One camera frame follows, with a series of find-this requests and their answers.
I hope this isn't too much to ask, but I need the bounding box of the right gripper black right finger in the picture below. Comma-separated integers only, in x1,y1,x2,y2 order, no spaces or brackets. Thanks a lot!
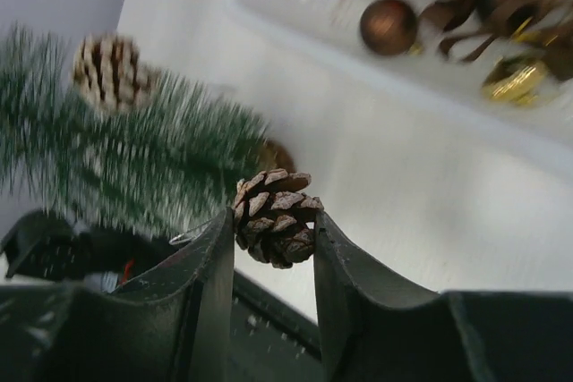
313,214,572,381

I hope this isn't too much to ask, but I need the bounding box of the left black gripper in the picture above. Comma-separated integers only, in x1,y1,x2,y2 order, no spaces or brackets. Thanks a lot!
1,209,175,293

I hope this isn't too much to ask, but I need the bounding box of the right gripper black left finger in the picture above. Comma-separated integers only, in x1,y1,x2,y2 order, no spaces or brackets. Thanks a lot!
1,210,234,381

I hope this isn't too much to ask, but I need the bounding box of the small green christmas tree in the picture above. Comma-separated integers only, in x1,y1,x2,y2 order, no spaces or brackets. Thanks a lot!
1,24,295,236

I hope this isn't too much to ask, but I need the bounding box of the brown pine cone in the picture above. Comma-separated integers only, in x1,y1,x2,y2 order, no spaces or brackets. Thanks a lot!
72,33,159,115
232,168,323,269

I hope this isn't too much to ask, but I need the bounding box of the white plastic basket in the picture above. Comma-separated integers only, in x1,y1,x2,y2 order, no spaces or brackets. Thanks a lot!
228,0,572,171

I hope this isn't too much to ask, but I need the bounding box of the brown ribbon gold garland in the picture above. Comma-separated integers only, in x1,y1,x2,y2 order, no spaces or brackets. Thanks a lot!
416,0,572,106

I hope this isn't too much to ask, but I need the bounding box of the dark brown small bauble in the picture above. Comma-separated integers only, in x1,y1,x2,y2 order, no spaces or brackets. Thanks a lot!
359,0,418,56

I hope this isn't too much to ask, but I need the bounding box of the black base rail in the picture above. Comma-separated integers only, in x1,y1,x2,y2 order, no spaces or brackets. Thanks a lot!
227,272,324,382

